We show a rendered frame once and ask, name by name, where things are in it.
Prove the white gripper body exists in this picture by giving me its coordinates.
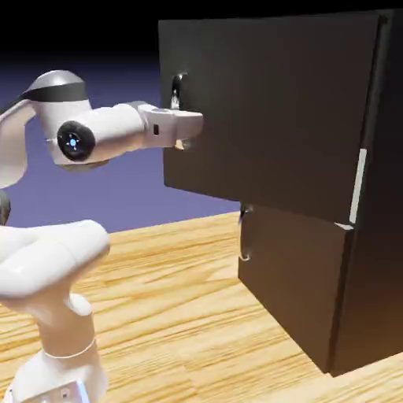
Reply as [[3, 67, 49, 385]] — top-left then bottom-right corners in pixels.
[[171, 109, 205, 148]]

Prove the curved metal door handle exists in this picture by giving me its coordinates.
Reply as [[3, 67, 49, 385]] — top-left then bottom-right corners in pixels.
[[238, 203, 254, 262], [170, 72, 189, 111]]

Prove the large dark cabinet door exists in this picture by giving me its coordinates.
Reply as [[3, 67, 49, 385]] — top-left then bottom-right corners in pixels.
[[157, 13, 382, 225]]

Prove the small dark cabinet door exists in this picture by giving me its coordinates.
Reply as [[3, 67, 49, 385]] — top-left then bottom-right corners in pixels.
[[238, 202, 353, 375]]

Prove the dark wooden cabinet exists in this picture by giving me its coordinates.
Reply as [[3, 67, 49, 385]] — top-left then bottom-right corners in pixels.
[[157, 8, 403, 378]]

